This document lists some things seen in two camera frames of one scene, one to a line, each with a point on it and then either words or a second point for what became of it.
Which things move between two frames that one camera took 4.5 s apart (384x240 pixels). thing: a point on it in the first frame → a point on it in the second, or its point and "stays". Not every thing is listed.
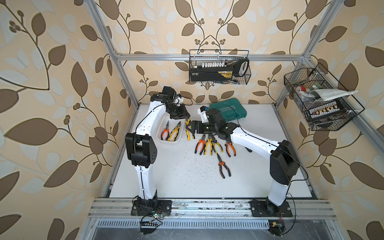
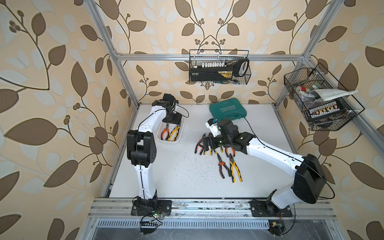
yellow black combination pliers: (177, 128) stays
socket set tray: (328, 109) stays
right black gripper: (198, 124) → (211, 138)
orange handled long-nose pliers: (221, 164) stays
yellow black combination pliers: (188, 133) → (232, 164)
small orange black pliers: (164, 130) stays
